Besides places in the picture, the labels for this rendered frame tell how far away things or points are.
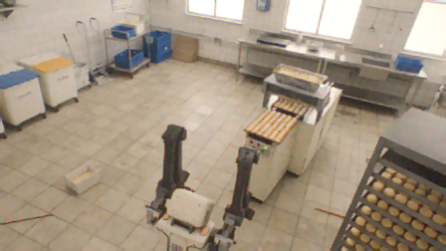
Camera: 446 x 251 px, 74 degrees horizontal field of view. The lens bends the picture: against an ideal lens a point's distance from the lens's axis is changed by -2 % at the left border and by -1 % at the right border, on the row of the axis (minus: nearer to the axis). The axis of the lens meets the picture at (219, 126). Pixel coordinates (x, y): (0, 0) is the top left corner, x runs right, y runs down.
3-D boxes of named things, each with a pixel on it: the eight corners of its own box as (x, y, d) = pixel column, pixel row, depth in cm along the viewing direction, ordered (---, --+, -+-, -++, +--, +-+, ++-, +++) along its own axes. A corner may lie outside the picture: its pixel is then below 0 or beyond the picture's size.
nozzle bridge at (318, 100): (270, 97, 391) (274, 72, 373) (324, 115, 360) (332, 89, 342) (259, 106, 367) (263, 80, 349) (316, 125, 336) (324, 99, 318)
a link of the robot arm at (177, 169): (165, 126, 165) (182, 131, 162) (170, 122, 170) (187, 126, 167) (166, 183, 188) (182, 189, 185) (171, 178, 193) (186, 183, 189)
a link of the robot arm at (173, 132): (158, 128, 158) (174, 134, 155) (171, 121, 170) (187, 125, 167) (154, 196, 176) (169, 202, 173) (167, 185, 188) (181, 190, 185)
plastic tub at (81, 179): (90, 172, 362) (88, 162, 353) (101, 180, 352) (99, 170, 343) (67, 186, 340) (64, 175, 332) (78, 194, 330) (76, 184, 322)
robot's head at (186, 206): (199, 229, 148) (209, 200, 150) (163, 214, 154) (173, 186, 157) (207, 227, 162) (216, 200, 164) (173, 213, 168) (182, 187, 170)
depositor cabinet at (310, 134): (285, 123, 505) (296, 76, 460) (327, 137, 474) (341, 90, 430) (250, 159, 411) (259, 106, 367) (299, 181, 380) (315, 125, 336)
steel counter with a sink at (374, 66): (233, 81, 641) (239, 22, 577) (244, 71, 697) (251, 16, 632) (405, 123, 540) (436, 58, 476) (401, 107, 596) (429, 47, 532)
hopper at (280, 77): (280, 75, 368) (282, 64, 361) (324, 88, 344) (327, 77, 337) (270, 81, 347) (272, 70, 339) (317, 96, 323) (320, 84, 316)
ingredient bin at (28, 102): (19, 134, 416) (2, 85, 376) (-11, 122, 436) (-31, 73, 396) (51, 118, 459) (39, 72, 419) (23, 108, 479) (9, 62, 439)
